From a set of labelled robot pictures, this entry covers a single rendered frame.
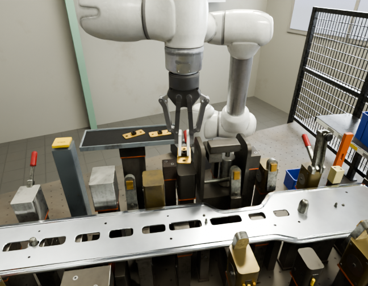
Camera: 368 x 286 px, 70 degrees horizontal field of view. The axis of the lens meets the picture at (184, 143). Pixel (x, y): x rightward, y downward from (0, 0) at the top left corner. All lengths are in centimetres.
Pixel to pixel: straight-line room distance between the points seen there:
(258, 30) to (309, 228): 73
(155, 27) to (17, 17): 298
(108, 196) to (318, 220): 70
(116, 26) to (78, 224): 63
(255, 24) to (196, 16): 56
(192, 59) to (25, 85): 317
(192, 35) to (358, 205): 84
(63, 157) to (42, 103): 265
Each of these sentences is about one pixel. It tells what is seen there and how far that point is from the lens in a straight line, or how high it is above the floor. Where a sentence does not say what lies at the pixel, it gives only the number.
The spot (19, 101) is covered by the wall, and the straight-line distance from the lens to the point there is 373.
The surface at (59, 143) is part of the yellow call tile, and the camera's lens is 109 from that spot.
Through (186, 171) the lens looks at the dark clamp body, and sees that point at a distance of 97.
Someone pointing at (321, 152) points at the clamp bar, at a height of 113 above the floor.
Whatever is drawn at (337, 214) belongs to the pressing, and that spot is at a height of 100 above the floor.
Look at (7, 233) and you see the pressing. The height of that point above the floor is 100.
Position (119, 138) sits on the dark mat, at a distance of 105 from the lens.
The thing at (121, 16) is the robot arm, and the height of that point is 161.
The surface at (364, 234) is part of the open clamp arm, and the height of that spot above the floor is 107.
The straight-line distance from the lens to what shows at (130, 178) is 92.
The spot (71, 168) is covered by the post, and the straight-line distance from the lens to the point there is 112.
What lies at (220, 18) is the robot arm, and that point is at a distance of 113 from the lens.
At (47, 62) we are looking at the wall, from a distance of 358.
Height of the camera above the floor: 166
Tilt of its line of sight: 31 degrees down
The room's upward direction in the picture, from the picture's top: straight up
